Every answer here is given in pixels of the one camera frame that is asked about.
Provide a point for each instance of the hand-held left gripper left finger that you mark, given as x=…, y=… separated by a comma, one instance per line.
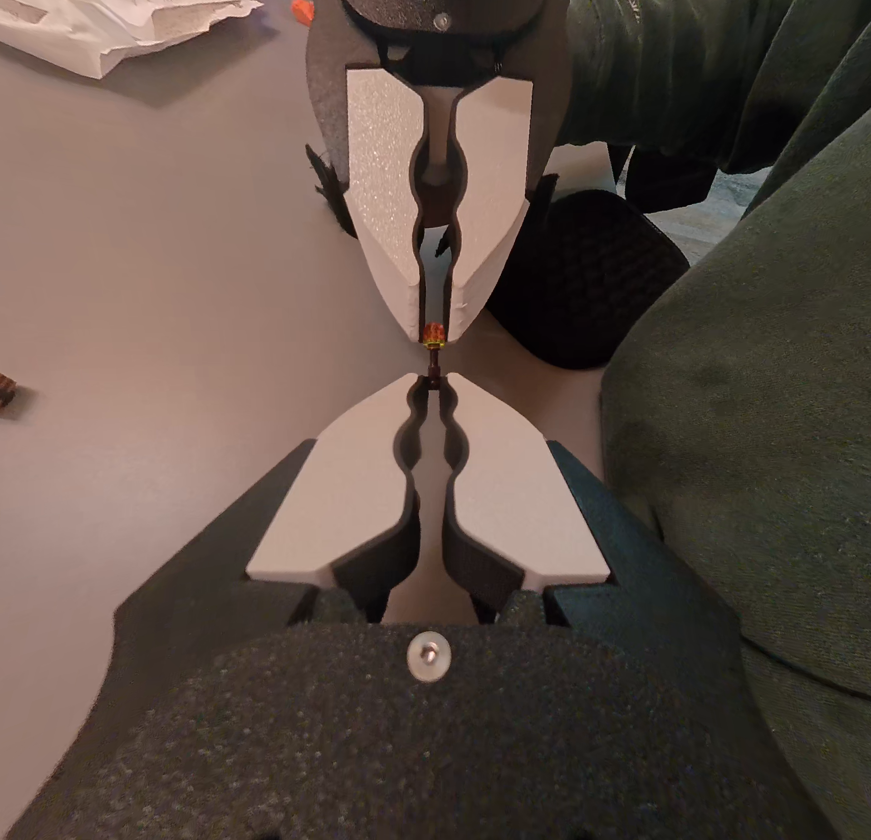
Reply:
x=340, y=500

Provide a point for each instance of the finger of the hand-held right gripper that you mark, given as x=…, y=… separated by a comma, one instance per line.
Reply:
x=493, y=173
x=381, y=173

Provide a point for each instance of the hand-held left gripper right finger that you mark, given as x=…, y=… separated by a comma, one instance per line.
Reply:
x=524, y=500

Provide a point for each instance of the orange flame toy brick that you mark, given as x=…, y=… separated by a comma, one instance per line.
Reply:
x=434, y=334

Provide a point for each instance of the person's right forearm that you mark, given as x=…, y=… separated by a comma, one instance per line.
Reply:
x=680, y=71

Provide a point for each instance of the grey desk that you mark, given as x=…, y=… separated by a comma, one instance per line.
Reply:
x=170, y=309

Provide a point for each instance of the orange brick separator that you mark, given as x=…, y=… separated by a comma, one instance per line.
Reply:
x=303, y=11

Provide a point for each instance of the black honeycomb armrest pad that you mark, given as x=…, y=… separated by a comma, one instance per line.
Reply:
x=585, y=282

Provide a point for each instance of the dark cloth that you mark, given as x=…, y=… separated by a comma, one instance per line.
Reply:
x=667, y=177

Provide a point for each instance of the white crumpled paper bag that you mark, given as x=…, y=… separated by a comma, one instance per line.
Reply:
x=102, y=17

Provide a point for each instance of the tan toy brick cube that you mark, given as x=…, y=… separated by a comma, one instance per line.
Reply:
x=5, y=391

